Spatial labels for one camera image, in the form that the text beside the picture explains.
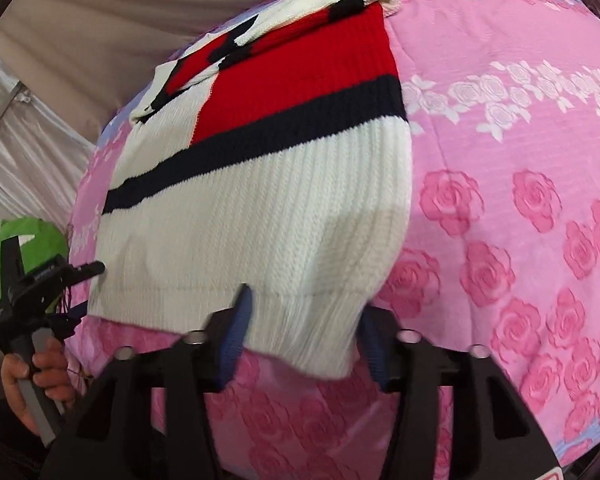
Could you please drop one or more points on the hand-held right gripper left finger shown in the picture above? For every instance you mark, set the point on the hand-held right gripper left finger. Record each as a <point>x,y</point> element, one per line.
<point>236,330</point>

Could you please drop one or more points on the white red navy knit sweater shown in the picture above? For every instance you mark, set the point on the white red navy knit sweater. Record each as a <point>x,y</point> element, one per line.
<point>260,175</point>

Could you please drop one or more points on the person's left hand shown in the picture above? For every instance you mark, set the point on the person's left hand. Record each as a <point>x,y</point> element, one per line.
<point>40,375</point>

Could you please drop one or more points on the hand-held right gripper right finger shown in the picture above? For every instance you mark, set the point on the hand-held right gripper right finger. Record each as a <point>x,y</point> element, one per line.
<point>373,355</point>

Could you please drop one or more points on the silver grey curtain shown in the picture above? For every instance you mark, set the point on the silver grey curtain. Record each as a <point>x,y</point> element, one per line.
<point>25,140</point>

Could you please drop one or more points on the green round object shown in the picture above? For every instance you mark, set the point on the green round object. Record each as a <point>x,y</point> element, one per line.
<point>27,255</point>

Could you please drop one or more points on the beige fabric sheet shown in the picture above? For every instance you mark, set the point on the beige fabric sheet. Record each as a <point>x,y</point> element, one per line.
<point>145,25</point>

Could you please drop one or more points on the pink rose print blanket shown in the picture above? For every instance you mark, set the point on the pink rose print blanket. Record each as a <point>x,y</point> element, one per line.
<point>505,220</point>

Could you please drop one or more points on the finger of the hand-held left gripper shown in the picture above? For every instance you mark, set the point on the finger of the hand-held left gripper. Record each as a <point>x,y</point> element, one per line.
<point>87,270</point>

